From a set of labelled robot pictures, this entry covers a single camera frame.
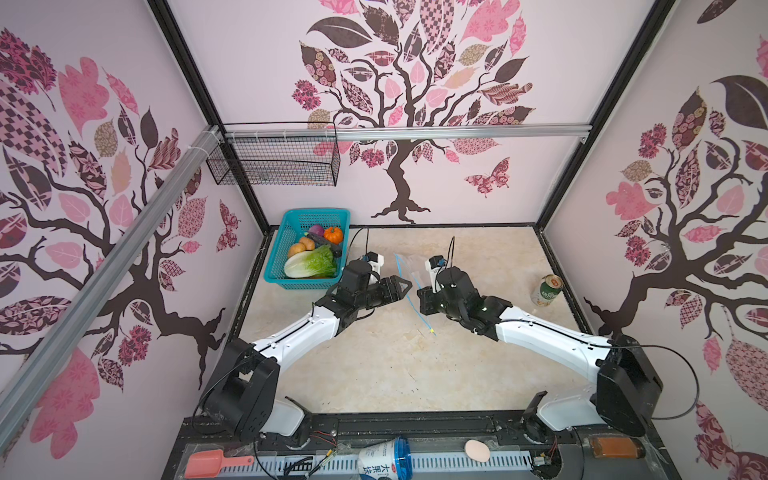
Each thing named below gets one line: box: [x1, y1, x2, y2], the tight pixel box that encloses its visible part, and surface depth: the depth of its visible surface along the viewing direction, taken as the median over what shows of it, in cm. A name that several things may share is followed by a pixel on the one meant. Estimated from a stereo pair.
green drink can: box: [530, 274, 564, 307], surface depth 93 cm
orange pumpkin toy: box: [324, 227, 343, 245], surface depth 115 cm
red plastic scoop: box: [184, 450, 255, 479], surface depth 70 cm
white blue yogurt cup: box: [358, 435, 413, 480], surface depth 66 cm
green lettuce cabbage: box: [284, 245, 337, 278], surface depth 100 cm
